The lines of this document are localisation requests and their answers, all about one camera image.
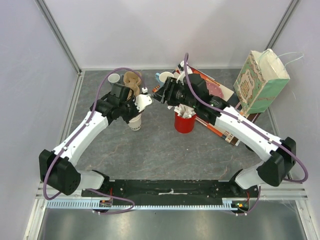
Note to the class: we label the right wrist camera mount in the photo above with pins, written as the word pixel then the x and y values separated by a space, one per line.
pixel 182 74

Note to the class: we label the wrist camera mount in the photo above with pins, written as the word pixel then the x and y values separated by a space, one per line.
pixel 142 101
pixel 182 74

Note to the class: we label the green paper gift bag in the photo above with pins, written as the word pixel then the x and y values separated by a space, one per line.
pixel 261 79

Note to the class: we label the white stir sticks bundle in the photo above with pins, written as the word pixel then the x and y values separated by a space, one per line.
pixel 183 111

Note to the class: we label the colourful magazine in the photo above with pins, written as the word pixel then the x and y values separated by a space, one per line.
pixel 207 107

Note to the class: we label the white grey ceramic mug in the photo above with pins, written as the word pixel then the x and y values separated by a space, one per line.
pixel 113 78

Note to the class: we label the aluminium frame rail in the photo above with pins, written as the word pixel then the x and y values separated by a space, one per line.
pixel 42 5

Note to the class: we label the pink polka dot plate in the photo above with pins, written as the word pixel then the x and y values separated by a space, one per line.
pixel 214 90

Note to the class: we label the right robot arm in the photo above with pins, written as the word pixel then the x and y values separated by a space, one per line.
pixel 276 154

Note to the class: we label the cardboard cup carrier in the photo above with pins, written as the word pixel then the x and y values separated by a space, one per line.
pixel 132 81

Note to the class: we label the light blue ceramic mug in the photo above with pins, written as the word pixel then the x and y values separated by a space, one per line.
pixel 162 77

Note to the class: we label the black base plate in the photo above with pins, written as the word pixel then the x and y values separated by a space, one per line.
pixel 126 188

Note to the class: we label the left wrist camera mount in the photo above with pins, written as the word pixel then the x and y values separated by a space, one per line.
pixel 142 101

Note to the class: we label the red cup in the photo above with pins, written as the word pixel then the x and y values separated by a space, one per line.
pixel 184 125

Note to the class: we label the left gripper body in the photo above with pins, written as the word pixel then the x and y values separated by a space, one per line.
pixel 128 109

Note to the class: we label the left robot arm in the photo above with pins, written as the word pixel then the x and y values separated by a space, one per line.
pixel 58 166

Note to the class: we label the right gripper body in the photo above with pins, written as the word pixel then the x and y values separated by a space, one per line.
pixel 165 92

